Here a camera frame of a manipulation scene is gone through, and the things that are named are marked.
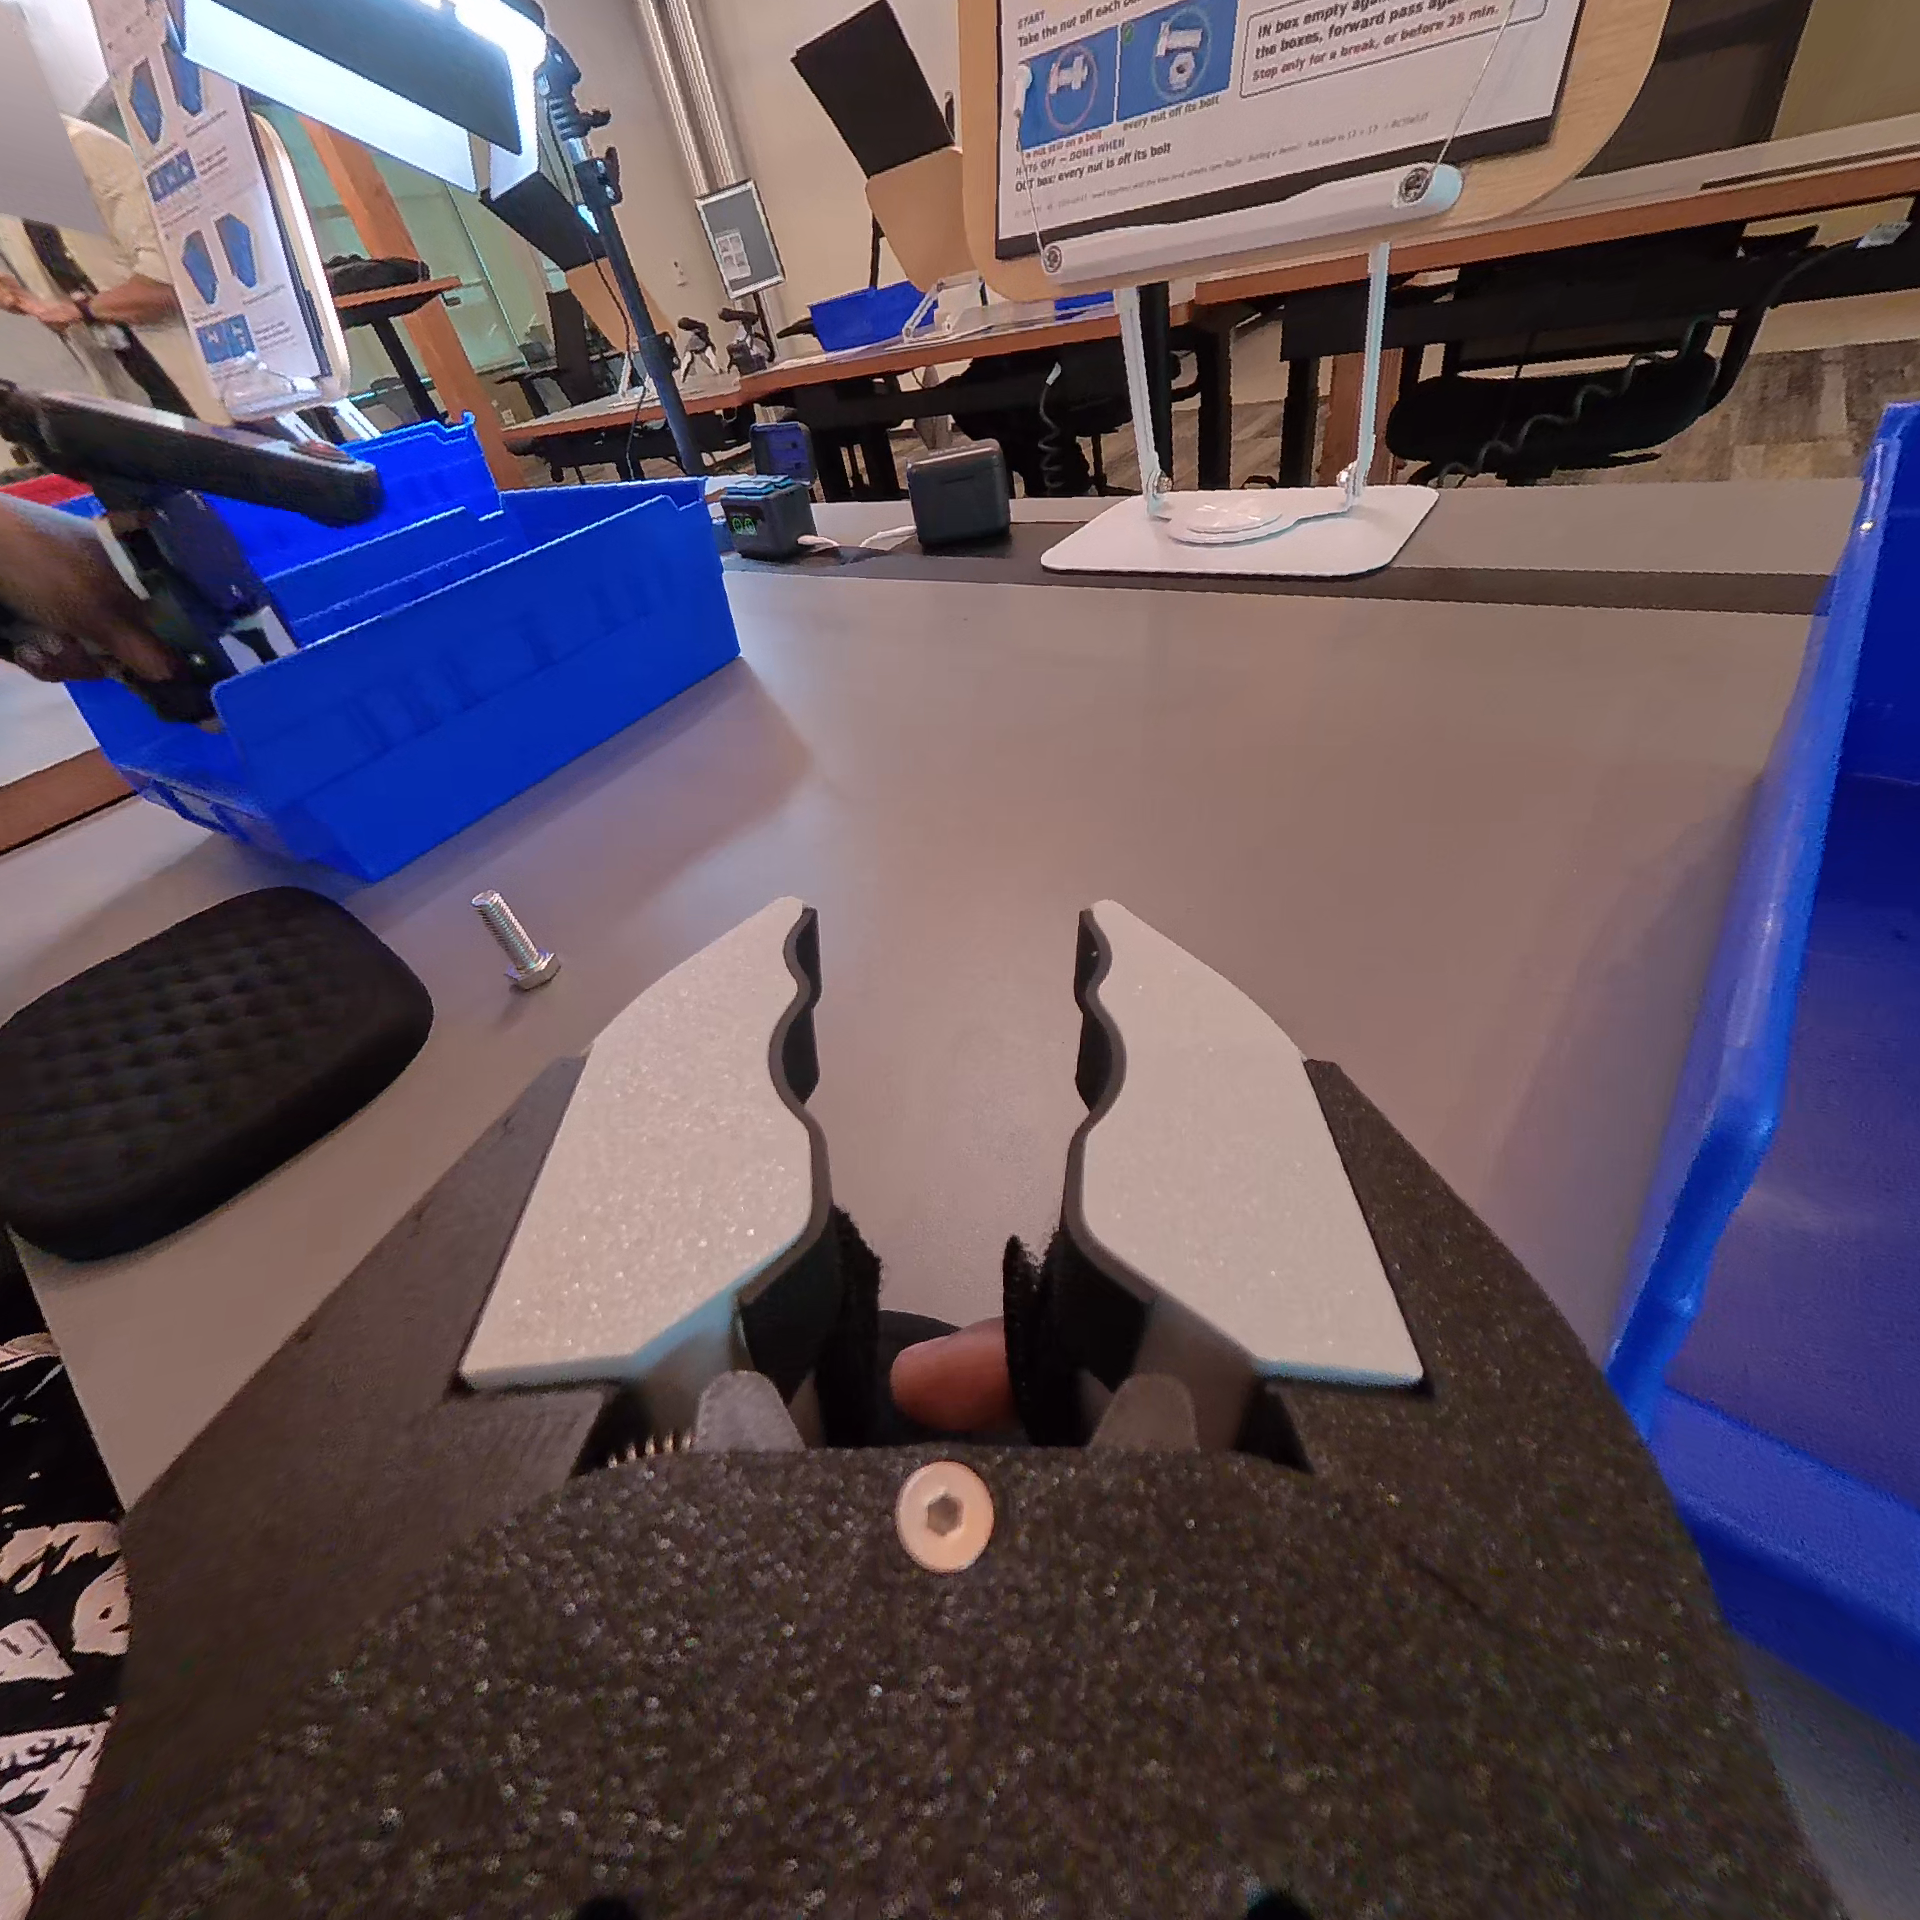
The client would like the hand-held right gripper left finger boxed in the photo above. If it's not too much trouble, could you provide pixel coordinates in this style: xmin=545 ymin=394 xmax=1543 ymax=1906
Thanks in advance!
xmin=458 ymin=896 xmax=889 ymax=1448

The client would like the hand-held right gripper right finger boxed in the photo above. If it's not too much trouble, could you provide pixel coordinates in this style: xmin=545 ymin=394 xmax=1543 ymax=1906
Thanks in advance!
xmin=1000 ymin=896 xmax=1427 ymax=1451

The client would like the blue plastic bin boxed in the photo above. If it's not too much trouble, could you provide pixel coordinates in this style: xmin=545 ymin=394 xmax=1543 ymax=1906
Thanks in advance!
xmin=206 ymin=416 xmax=503 ymax=581
xmin=63 ymin=421 xmax=744 ymax=887
xmin=1607 ymin=406 xmax=1920 ymax=1742
xmin=812 ymin=278 xmax=936 ymax=357

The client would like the silver hex bolt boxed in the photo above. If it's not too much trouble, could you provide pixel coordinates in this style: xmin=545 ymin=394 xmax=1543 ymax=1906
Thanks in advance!
xmin=468 ymin=888 xmax=567 ymax=994

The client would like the person's left hand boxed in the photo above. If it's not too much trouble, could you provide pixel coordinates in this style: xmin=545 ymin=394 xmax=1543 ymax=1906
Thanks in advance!
xmin=0 ymin=495 xmax=187 ymax=692

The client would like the roll-up banner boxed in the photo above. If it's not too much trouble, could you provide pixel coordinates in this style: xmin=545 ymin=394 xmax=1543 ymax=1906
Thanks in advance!
xmin=91 ymin=0 xmax=351 ymax=423

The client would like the black round cushion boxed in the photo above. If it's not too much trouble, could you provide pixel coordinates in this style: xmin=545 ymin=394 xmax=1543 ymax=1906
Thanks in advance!
xmin=0 ymin=887 xmax=438 ymax=1262

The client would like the studio light on stand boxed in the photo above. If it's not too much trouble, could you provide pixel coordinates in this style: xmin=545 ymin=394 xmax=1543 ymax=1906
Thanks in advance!
xmin=182 ymin=0 xmax=712 ymax=475

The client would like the black and blue device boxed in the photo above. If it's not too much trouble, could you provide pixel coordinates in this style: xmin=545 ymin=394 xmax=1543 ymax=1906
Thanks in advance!
xmin=721 ymin=475 xmax=818 ymax=562

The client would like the grey tool case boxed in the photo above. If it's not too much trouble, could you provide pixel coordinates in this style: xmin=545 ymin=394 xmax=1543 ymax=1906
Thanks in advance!
xmin=907 ymin=440 xmax=1012 ymax=550

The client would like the black monitor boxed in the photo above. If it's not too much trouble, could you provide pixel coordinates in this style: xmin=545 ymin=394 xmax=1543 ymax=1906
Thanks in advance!
xmin=794 ymin=0 xmax=955 ymax=176

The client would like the long wooden desk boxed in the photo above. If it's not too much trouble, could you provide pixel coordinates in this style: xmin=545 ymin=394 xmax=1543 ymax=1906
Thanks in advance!
xmin=496 ymin=151 xmax=1920 ymax=500

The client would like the instruction sign board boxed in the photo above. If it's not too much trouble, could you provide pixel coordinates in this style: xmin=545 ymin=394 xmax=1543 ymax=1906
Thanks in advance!
xmin=960 ymin=0 xmax=1674 ymax=302

